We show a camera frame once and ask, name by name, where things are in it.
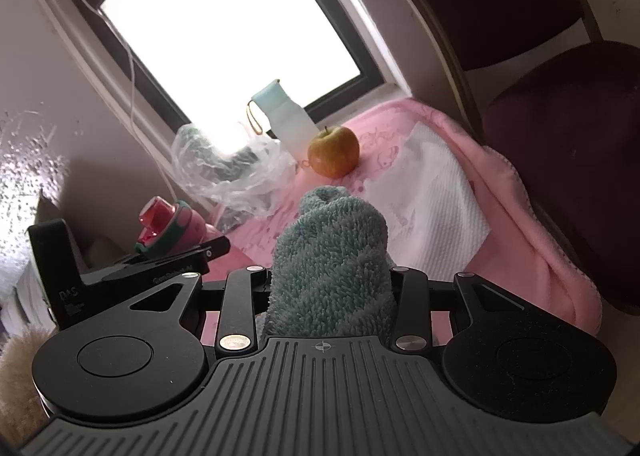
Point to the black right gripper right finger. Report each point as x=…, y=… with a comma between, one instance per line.
x=412, y=327

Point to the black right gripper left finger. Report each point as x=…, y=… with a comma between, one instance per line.
x=245, y=295

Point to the teal microfibre cloth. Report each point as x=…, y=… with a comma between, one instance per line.
x=330, y=274

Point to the pink bottle with green handle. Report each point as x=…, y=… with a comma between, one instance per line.
x=171, y=228

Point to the white paper towel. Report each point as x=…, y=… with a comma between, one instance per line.
x=434, y=222

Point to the clear plastic bag of seeds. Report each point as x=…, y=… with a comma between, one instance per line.
x=254, y=180

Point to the red yellow apple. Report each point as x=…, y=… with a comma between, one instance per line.
x=334, y=152

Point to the frosted bottle with mint lid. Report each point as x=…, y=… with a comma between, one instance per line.
x=288, y=121

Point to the dark red wooden chair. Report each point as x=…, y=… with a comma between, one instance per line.
x=570, y=126

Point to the window with dark frame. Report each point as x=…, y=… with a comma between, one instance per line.
x=199, y=61

